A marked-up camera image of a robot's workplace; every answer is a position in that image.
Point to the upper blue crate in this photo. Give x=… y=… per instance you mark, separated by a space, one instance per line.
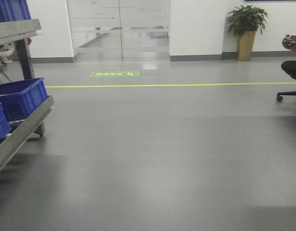
x=14 y=10

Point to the blue plastic crate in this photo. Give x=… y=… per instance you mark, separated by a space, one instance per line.
x=4 y=125
x=21 y=98

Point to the red machine part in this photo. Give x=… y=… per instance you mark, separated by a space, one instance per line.
x=289 y=42

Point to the glass double door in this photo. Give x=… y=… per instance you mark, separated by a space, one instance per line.
x=120 y=30

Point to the green potted plant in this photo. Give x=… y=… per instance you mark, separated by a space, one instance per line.
x=246 y=18

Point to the black office chair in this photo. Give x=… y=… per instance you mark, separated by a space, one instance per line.
x=289 y=67

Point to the green floor sign sticker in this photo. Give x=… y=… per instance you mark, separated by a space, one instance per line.
x=115 y=74

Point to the metal roller conveyor rack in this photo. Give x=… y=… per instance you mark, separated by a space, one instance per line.
x=19 y=33

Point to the tall gold planter pot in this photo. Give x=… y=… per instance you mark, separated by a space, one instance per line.
x=245 y=45

